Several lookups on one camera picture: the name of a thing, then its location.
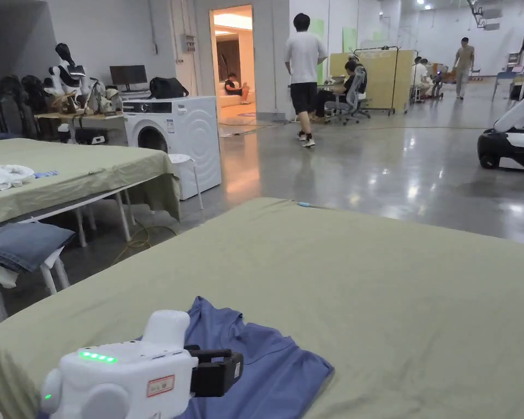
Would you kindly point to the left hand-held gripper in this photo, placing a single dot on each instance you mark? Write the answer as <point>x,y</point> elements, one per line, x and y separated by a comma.
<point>126,375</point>

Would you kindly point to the blue shirt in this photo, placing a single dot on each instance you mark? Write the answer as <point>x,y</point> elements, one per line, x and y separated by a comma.
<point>262,371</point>

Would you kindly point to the folded blue jeans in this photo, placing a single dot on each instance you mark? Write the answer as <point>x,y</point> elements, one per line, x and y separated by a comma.
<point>24,246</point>

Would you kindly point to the white crumpled cloth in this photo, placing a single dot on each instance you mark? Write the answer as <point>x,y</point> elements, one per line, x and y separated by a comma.
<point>4,176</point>

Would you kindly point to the small light blue object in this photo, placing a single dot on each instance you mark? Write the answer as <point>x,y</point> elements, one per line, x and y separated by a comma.
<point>303,204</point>

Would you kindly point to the white washing machine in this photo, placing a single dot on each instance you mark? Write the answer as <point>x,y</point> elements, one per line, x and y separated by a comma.
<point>192,131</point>

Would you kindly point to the bed with pale green sheet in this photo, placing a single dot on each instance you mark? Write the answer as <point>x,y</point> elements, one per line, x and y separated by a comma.
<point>397,314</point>

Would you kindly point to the black bag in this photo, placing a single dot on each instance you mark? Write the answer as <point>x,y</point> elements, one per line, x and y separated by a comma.
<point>168,87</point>

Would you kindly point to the row of dark covered chairs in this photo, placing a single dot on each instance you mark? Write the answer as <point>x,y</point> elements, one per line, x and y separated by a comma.
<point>8,104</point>

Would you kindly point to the black computer monitor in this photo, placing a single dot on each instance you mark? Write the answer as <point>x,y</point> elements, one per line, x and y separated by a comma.
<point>128,76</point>

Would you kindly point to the white and black humanoid robot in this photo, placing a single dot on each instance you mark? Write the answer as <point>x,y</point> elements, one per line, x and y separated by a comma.
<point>67,72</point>

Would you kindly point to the black clothes rack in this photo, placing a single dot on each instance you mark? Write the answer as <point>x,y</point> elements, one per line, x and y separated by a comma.
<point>395,78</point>

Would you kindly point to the group of people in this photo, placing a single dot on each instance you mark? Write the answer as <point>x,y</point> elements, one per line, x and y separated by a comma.
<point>421,74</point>

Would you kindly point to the white and black wheeled robot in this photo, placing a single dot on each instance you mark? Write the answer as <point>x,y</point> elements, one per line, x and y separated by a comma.
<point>515,131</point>

